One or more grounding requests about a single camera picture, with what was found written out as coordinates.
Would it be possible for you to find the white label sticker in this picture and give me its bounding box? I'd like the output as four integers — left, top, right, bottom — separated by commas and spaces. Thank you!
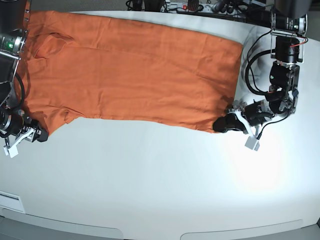
0, 191, 26, 214

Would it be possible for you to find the white power strip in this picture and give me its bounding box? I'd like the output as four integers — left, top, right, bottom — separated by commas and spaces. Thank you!
160, 0, 239, 15

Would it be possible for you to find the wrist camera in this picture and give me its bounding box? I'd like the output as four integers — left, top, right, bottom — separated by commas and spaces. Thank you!
245, 136, 260, 151
3, 145, 19, 158

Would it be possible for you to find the orange T-shirt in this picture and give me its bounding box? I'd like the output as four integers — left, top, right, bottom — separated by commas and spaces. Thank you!
17, 11, 243, 134

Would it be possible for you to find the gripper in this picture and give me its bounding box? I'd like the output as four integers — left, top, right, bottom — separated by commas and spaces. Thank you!
212, 99, 274, 138
0, 111, 49, 148

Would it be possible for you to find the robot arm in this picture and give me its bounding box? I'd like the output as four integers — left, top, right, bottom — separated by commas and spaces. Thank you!
0, 0, 49, 149
212, 0, 312, 140

